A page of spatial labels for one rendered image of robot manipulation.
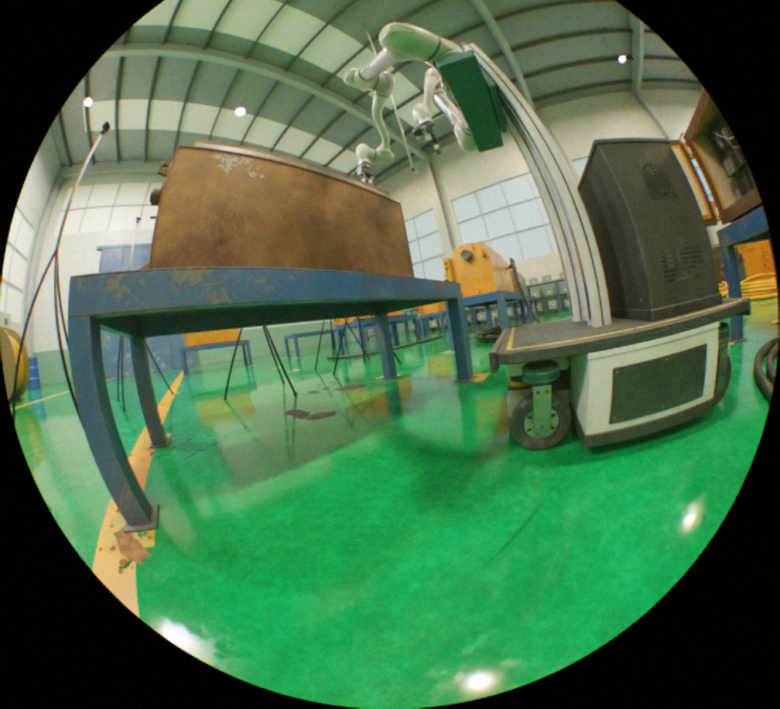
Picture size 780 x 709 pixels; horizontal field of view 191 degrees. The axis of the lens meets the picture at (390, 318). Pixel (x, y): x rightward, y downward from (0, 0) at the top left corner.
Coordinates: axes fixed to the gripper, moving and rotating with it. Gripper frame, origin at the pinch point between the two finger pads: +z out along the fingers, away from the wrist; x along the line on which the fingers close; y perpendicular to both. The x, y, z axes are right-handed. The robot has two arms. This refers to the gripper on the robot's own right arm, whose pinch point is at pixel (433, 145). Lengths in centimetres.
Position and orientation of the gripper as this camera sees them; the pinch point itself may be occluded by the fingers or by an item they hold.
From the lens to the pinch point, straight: 139.2
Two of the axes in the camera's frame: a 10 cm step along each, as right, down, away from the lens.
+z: 1.5, 9.9, -0.4
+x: 5.2, -0.5, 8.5
